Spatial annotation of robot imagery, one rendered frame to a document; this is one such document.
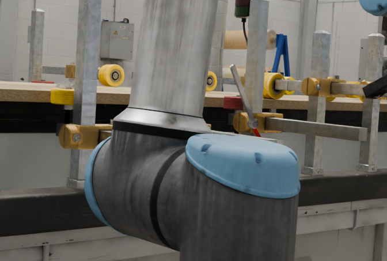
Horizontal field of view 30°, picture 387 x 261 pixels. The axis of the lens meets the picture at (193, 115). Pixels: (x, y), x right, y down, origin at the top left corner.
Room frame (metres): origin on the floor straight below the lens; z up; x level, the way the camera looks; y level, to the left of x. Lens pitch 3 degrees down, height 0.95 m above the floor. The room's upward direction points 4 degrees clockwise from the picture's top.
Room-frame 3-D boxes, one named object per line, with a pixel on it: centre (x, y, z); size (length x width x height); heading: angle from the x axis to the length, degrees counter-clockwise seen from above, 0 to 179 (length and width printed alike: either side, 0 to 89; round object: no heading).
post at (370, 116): (2.17, -0.53, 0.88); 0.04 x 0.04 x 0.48; 40
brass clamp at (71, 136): (1.55, 0.21, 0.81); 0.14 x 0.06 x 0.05; 130
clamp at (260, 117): (1.87, -0.17, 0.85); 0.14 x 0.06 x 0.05; 130
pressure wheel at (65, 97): (1.66, 0.29, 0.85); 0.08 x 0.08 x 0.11
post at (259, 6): (1.85, -0.15, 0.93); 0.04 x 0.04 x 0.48; 40
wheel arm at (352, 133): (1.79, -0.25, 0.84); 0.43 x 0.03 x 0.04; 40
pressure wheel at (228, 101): (1.95, -0.12, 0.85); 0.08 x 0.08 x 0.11
